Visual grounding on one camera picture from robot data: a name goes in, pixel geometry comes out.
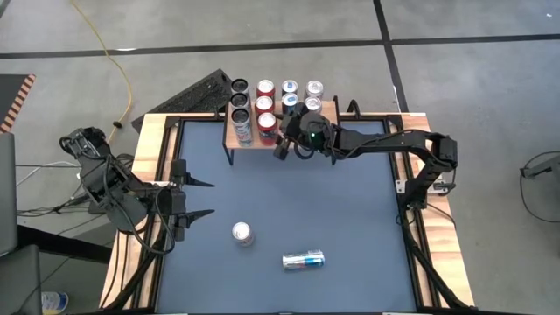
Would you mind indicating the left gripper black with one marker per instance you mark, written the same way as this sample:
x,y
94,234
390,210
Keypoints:
x,y
177,205

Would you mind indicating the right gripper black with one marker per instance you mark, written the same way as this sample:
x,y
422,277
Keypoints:
x,y
312,133

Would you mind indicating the red Fanta strawberry can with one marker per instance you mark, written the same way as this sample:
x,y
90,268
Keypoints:
x,y
267,127
265,87
263,104

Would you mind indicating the blue silver Red Bull can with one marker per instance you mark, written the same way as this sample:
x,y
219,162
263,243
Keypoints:
x,y
289,101
289,86
303,261

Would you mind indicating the silver Diet Coke can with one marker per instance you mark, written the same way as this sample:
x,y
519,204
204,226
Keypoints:
x,y
241,231
313,103
314,88

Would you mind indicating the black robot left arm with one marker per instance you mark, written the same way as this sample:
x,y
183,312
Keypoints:
x,y
109,188

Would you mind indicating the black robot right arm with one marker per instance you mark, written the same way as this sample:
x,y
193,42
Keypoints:
x,y
394,142

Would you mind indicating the black keyboard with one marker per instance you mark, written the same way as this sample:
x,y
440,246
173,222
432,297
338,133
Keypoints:
x,y
197,94

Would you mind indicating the white and blue container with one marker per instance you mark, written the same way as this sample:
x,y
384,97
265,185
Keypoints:
x,y
54,302

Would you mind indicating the black mat with striped edge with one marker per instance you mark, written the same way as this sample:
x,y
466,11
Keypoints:
x,y
11,96

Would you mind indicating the grey stand foot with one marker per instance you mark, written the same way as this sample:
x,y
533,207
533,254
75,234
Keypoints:
x,y
544,166

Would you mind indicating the wooden shelf with black frame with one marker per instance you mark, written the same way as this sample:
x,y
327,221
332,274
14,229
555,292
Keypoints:
x,y
328,109

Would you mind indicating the black curved bracket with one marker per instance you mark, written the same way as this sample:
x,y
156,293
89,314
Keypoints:
x,y
351,105

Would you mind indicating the black metal table frame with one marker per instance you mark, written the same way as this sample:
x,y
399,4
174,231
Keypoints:
x,y
411,271

